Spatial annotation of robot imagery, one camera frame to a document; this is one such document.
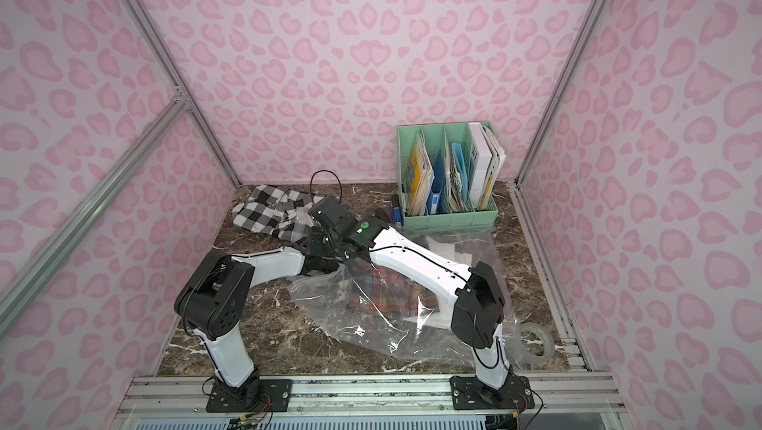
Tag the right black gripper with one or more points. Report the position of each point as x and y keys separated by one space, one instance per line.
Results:
x=381 y=220

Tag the black white checkered shirt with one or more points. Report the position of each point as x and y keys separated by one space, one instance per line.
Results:
x=281 y=213

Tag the red plaid shirt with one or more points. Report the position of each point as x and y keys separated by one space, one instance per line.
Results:
x=390 y=293

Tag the clear plastic vacuum bag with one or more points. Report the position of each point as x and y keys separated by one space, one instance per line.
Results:
x=426 y=339

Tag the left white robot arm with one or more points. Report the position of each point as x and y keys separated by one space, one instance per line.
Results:
x=212 y=302

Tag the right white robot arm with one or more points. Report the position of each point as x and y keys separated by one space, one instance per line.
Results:
x=473 y=292

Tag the black small object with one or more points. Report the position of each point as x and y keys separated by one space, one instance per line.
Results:
x=382 y=215

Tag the blue marker box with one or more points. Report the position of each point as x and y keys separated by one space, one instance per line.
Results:
x=396 y=210

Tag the yellow book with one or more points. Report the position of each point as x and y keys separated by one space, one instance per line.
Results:
x=420 y=177

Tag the blue folder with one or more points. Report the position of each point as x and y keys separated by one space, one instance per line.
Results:
x=437 y=201

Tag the green desk file organizer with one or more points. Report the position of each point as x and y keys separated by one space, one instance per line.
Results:
x=454 y=139

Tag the white book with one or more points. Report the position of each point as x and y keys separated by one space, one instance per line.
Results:
x=487 y=158

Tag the clear tape roll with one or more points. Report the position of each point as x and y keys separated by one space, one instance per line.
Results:
x=539 y=344

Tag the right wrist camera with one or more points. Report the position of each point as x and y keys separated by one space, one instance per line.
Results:
x=333 y=216

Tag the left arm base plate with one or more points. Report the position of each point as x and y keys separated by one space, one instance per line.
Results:
x=256 y=394

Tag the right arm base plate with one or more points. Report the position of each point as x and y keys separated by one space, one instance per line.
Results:
x=469 y=393

